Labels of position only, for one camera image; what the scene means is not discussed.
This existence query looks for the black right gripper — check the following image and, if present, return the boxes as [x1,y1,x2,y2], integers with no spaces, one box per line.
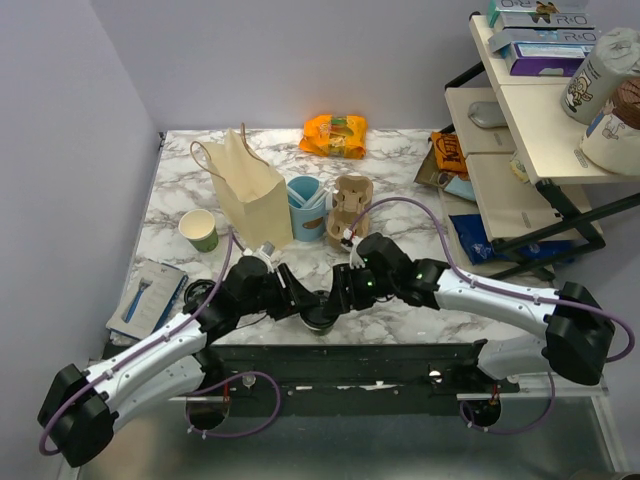
[321,261,397,316]

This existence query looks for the cartoon paper roll brown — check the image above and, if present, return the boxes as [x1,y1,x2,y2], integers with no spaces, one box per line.
[580,78,639,176]

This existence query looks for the teal box top shelf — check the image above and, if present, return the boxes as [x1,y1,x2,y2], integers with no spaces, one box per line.
[487,0,589,27]

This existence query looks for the cartoon paper roll grey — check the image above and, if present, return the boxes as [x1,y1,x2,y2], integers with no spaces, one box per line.
[560,28,639,125]

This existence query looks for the razor blister pack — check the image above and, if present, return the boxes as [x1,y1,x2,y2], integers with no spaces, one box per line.
[106,260,188,340]

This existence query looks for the orange snack bag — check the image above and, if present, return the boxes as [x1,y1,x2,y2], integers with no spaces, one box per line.
[299,114,368,160]

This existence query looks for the grey computer mouse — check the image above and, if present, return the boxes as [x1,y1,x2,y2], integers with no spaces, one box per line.
[467,101,507,129]

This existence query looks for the orange brown snack packet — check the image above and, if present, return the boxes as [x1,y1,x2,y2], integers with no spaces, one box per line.
[415,132,470,189]

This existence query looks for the beige shelf rack black frame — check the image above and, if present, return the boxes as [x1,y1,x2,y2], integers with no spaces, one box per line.
[445,12,639,270]

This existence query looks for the black plastic cup lid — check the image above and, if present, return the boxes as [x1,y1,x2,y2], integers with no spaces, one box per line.
[300,290,338,328]

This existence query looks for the blue straw holder cup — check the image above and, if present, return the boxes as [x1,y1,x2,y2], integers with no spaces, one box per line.
[287,176,329,242]

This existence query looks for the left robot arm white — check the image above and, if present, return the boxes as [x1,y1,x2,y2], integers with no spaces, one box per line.
[37,257,322,467]

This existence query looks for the grey R+O box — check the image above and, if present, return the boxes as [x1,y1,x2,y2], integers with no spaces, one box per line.
[488,12,599,53]

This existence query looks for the purple tissue box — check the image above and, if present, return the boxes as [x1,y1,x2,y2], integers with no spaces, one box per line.
[502,43,593,77]

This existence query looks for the brown pulp cup carrier stack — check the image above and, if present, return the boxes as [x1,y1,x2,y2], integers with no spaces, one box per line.
[326,175,373,251]

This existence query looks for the beige paper bag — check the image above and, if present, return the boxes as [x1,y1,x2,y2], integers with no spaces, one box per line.
[189,129,293,249]

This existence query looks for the green paper cup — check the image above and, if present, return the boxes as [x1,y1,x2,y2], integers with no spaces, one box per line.
[178,209,219,253]
[307,326,333,336]

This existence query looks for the blue snack bag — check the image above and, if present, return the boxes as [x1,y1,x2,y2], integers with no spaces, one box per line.
[448,213,576,265]

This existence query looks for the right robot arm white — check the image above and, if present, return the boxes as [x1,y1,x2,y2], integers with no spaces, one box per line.
[322,233,615,392]

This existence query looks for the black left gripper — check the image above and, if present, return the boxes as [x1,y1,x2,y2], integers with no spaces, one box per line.
[238,264,320,322]

